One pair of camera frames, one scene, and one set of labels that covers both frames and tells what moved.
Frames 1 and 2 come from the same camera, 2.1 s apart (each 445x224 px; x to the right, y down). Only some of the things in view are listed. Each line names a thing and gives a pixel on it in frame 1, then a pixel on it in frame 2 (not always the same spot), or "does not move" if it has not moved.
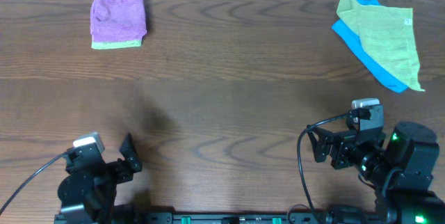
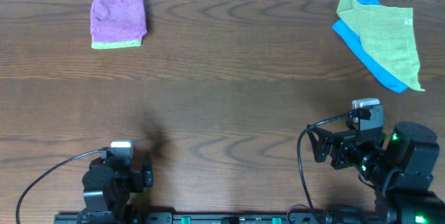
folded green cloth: [102, 45] does not move
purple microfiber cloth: [118, 17] does not move
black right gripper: [342, 143] does not move
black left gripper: [118, 167] → [147, 177]
